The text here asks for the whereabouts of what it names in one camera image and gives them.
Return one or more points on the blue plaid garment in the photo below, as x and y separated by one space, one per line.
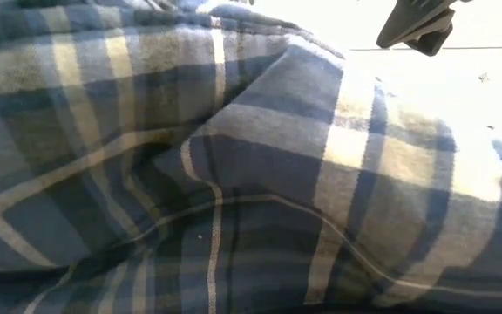
190 174

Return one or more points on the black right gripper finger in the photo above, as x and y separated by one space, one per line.
408 22
432 39

